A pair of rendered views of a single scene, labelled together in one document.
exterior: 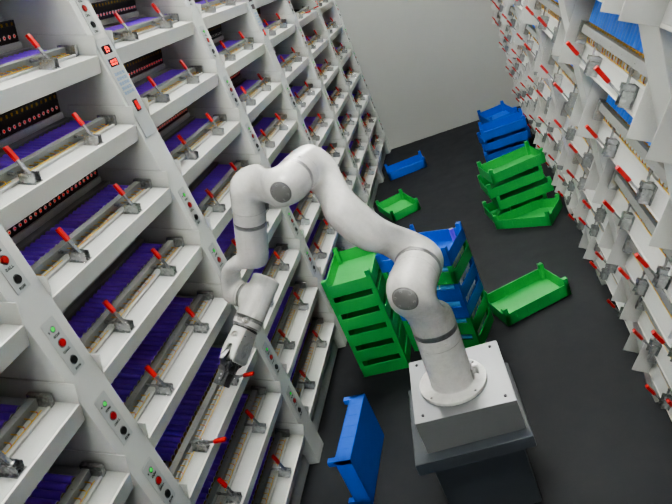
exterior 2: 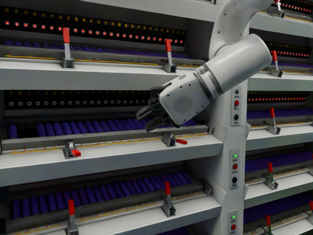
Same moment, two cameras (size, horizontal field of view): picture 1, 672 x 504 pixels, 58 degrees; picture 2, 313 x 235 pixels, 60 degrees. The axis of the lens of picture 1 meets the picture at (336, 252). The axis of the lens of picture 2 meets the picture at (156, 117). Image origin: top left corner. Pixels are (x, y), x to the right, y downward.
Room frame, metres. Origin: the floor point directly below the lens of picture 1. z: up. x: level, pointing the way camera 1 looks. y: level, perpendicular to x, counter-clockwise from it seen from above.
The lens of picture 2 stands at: (1.01, -0.03, 0.69)
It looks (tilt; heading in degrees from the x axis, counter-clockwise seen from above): 5 degrees down; 42
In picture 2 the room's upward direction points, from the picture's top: straight up
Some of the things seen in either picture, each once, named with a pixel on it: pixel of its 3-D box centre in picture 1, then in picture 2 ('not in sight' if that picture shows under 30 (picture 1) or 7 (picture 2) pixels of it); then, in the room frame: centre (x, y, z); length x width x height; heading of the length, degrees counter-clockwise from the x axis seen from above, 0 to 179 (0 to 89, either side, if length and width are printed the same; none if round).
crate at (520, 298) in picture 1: (524, 293); not in sight; (2.16, -0.66, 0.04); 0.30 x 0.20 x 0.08; 95
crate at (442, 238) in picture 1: (420, 247); not in sight; (2.14, -0.31, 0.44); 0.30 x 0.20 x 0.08; 52
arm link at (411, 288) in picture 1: (419, 299); not in sight; (1.34, -0.15, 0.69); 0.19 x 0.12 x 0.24; 150
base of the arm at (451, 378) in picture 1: (444, 356); not in sight; (1.37, -0.16, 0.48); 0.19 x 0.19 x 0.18
